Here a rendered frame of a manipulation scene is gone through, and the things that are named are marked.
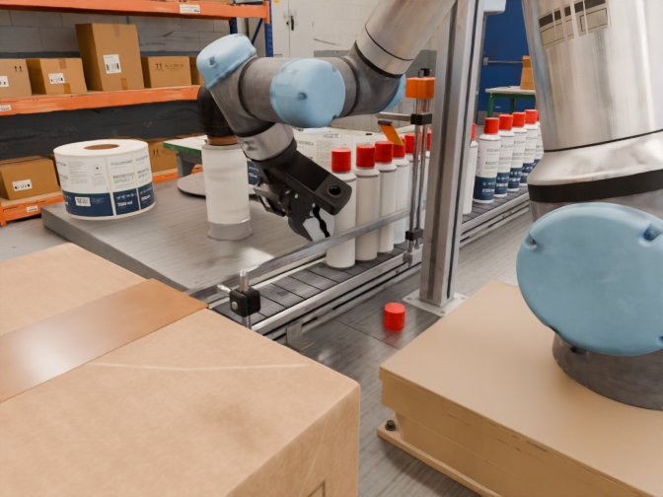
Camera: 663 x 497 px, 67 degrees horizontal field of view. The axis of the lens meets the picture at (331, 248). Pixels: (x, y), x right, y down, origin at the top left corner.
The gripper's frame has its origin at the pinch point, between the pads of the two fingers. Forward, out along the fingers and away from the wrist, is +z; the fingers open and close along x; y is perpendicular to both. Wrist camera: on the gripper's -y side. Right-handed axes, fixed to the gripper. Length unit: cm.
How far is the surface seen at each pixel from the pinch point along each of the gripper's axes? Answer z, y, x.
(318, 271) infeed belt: 4.3, 1.7, 3.6
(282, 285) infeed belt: 0.4, 2.2, 10.4
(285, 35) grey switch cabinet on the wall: 147, 408, -338
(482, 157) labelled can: 22, 0, -50
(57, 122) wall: 85, 438, -81
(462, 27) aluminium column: -23.6, -15.5, -25.2
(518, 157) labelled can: 32, -2, -63
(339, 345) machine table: 4.1, -11.3, 13.8
